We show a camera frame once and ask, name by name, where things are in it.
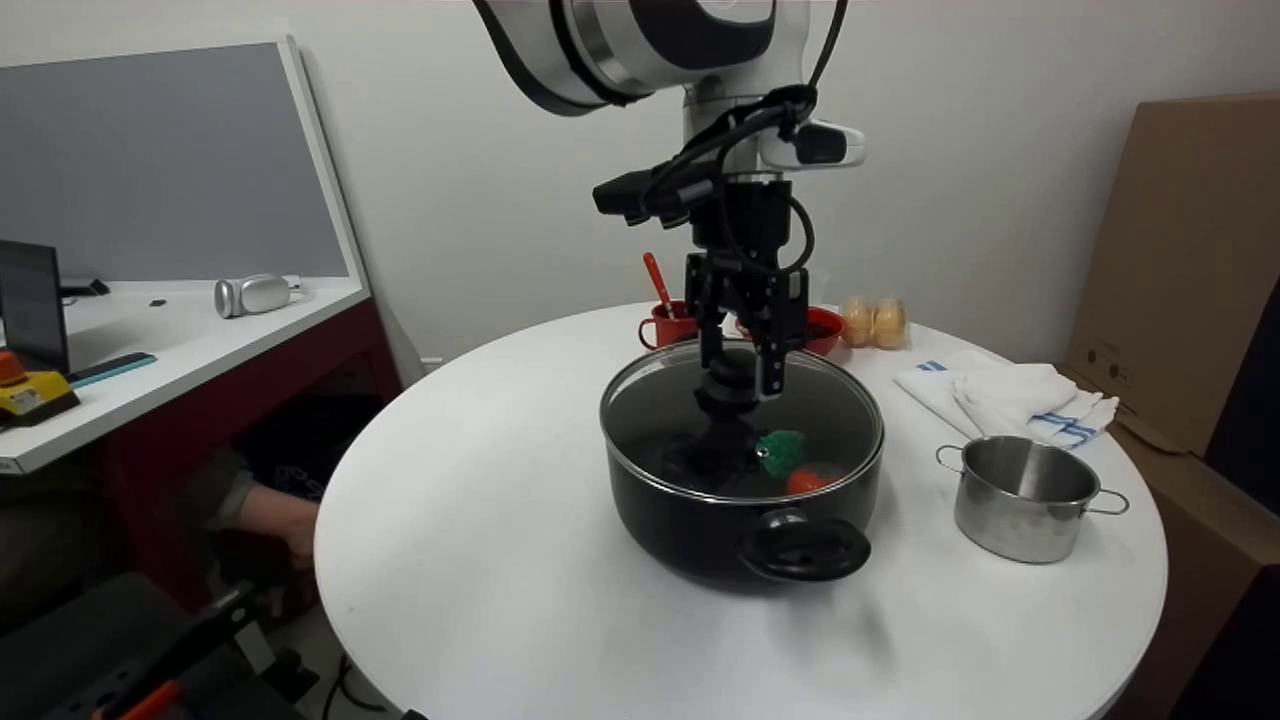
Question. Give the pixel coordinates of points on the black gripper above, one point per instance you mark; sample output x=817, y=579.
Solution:
x=755, y=274

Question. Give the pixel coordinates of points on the green broccoli toy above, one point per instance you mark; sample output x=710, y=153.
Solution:
x=781, y=449

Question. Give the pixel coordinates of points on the glass lid with black knob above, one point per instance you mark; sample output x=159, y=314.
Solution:
x=647, y=404

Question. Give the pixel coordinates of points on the orange tomato toy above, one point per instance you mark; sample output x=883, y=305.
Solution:
x=805, y=482

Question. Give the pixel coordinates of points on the black cooking pot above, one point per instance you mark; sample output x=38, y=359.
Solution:
x=666, y=534

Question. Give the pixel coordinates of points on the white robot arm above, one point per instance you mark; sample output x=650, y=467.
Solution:
x=641, y=41

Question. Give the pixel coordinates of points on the small stainless steel pot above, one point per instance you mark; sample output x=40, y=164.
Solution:
x=1022, y=514

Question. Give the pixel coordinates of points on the person's bare hand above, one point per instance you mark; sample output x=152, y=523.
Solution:
x=287, y=526

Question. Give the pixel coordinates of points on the red mug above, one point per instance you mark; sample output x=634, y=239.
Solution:
x=666, y=324

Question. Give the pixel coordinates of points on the red bowl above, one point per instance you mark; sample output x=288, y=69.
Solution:
x=827, y=335

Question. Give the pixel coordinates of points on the red spoon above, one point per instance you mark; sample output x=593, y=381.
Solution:
x=657, y=283

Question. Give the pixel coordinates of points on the beige egg toy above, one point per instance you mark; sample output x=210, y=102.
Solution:
x=893, y=321
x=862, y=321

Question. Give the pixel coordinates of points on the white paper with blue print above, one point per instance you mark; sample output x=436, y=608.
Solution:
x=933, y=381

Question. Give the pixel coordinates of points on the white cloth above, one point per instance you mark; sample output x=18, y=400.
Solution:
x=1022, y=395

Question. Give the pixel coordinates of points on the silver can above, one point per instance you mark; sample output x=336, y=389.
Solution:
x=259, y=294

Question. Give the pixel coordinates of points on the brown cardboard box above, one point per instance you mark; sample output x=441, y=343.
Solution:
x=1205, y=575

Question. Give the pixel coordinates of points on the white desk with red side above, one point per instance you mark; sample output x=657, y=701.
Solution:
x=201, y=348

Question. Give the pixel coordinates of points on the grey partition board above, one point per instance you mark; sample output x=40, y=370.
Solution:
x=160, y=160

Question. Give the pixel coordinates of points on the dark blue flat strip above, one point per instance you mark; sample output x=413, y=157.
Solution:
x=114, y=370

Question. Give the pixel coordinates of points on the yellow handheld device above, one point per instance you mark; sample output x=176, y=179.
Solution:
x=28, y=389

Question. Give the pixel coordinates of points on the black laptop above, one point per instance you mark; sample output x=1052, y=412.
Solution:
x=28, y=305

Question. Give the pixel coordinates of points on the black chair with red part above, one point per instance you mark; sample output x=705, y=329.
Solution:
x=82, y=655

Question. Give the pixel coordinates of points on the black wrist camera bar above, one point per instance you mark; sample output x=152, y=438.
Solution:
x=666, y=185

